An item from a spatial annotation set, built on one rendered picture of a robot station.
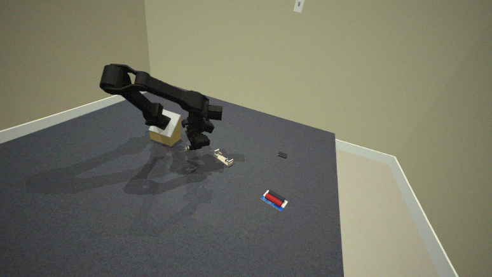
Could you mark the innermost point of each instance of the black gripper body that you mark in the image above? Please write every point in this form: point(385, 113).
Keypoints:
point(195, 127)

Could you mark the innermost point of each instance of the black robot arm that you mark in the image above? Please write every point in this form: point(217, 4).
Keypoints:
point(116, 81)

